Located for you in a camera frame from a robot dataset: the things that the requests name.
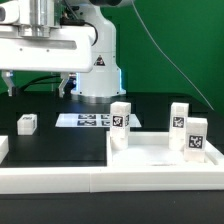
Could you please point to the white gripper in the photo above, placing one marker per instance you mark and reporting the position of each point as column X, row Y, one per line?
column 68, row 49

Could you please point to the white square table top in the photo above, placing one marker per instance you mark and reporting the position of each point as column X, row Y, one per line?
column 151, row 149

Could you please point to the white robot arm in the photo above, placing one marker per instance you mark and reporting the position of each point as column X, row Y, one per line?
column 38, row 17

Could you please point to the apriltag base marker sheet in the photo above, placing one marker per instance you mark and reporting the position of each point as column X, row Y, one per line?
column 90, row 120

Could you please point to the white left fence piece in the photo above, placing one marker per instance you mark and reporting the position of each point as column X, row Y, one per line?
column 4, row 147

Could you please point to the white front fence bar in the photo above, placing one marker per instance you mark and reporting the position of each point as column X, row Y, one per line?
column 107, row 179

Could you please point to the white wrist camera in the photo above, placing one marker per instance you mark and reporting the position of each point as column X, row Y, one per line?
column 9, row 12

